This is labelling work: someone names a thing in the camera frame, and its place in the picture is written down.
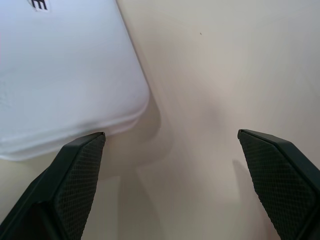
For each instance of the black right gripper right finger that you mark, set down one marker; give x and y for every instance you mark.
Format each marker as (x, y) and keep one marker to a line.
(282, 180)

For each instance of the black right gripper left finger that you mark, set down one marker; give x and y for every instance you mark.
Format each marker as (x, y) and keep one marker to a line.
(67, 190)

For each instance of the white box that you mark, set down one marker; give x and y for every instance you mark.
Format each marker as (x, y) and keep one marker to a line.
(65, 80)

